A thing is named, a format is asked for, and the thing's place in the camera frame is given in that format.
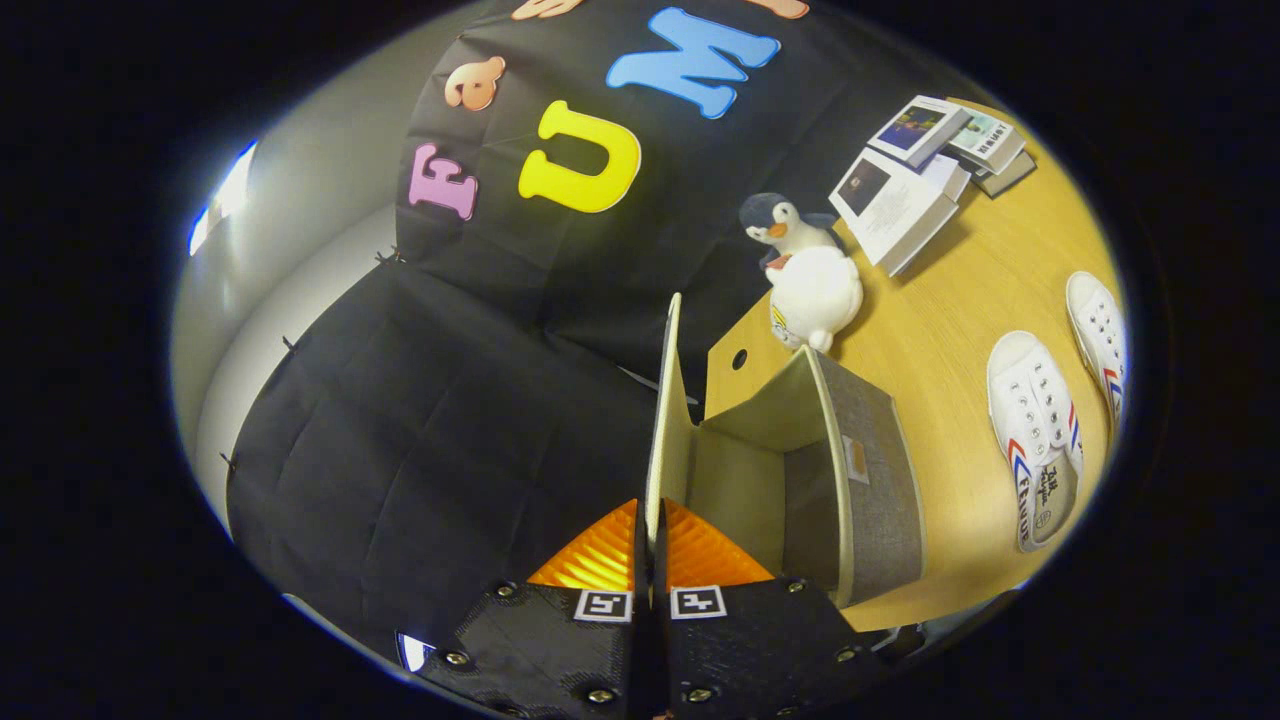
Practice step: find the black backdrop cloth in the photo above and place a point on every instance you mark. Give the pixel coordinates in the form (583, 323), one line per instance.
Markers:
(400, 450)

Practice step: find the book with pale green cover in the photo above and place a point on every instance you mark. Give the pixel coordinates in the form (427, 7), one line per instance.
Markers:
(990, 140)

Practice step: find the dark grey book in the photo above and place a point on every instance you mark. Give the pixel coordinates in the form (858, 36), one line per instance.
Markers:
(1010, 178)

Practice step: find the grey fabric storage box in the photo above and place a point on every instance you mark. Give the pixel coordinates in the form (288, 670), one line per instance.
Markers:
(880, 480)

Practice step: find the plain white book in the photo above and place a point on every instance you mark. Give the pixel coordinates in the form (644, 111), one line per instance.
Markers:
(950, 175)

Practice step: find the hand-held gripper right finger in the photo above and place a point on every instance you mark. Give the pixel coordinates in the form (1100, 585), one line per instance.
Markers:
(760, 650)

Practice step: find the white striped canvas shoe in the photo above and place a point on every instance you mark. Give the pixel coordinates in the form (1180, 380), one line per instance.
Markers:
(1030, 410)
(1095, 320)

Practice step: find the white plush toy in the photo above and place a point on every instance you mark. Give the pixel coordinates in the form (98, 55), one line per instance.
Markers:
(815, 295)

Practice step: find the white book with portrait cover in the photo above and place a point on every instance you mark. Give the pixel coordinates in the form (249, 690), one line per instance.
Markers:
(890, 205)

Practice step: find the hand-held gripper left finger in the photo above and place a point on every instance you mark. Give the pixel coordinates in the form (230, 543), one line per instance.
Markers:
(560, 650)

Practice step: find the penguin plush toy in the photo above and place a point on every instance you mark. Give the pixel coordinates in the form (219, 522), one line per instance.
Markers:
(790, 225)

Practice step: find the book with blue picture cover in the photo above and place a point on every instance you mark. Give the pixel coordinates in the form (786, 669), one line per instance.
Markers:
(915, 125)

